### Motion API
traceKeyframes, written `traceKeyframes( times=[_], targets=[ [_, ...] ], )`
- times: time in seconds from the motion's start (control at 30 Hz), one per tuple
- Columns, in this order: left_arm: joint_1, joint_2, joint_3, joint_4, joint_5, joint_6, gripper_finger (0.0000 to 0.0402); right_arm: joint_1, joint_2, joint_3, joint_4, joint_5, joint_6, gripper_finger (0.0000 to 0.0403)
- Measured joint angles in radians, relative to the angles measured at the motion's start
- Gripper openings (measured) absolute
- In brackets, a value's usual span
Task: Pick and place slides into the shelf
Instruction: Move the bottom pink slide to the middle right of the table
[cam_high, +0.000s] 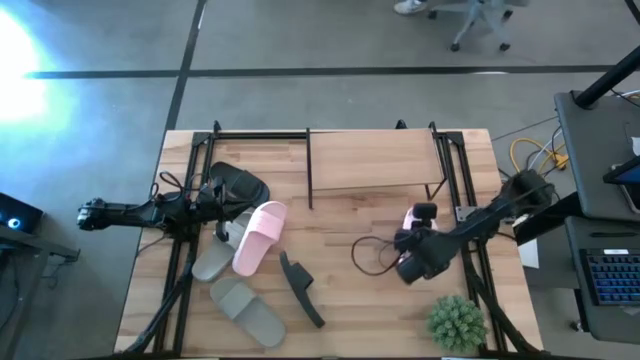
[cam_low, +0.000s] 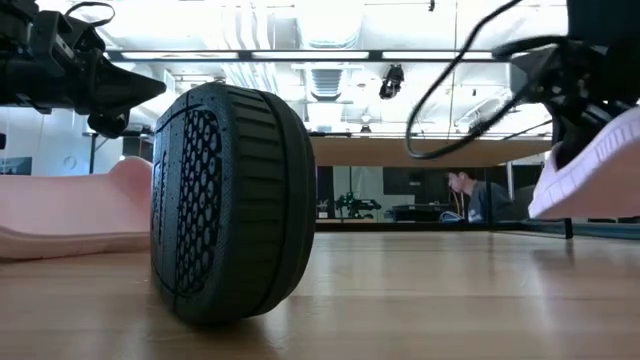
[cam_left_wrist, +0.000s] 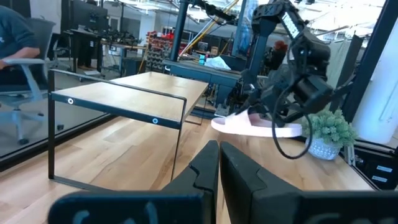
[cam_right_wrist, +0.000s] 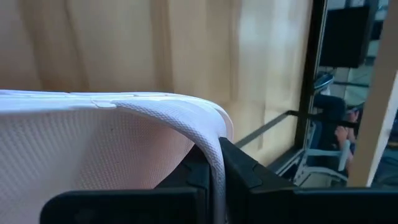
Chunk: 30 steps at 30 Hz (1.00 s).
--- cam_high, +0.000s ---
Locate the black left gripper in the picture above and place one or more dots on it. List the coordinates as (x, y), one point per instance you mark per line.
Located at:
(212, 205)

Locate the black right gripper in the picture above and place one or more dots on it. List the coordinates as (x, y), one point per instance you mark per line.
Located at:
(420, 239)

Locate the pink slide sandal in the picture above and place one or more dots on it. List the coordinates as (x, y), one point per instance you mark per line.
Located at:
(407, 220)
(257, 240)

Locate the black slide sandal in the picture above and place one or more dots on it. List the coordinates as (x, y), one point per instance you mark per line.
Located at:
(245, 185)
(300, 285)

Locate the beige slide sandal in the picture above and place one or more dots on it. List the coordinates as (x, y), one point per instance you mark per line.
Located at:
(212, 260)
(247, 312)

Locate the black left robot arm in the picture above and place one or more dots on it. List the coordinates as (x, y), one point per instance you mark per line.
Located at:
(125, 214)

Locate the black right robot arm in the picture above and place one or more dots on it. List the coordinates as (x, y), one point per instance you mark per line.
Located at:
(480, 222)

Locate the green artificial plant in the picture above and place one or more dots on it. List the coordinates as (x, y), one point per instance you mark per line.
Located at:
(456, 324)

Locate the white paper sheet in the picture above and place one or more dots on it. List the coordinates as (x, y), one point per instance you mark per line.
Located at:
(528, 254)

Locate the grey keyboard desk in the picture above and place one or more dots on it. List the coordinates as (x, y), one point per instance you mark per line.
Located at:
(572, 240)

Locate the black side stand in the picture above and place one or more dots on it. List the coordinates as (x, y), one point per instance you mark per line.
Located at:
(30, 245)

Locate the grey desk top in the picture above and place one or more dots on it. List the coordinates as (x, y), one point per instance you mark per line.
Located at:
(595, 150)

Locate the backlit black keyboard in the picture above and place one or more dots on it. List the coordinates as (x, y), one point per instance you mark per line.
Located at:
(615, 277)

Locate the black device with blue light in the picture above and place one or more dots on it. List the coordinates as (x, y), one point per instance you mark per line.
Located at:
(17, 212)

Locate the black tablet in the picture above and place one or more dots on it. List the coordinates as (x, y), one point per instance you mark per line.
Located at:
(627, 175)

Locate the office chair base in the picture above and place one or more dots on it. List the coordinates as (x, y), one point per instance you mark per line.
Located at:
(475, 15)

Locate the black pole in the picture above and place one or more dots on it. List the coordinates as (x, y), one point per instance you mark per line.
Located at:
(605, 80)

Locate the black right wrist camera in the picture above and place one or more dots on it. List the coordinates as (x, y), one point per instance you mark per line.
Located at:
(424, 212)

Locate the grey metal bracket plate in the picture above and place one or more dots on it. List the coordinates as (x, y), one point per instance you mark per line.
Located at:
(464, 213)

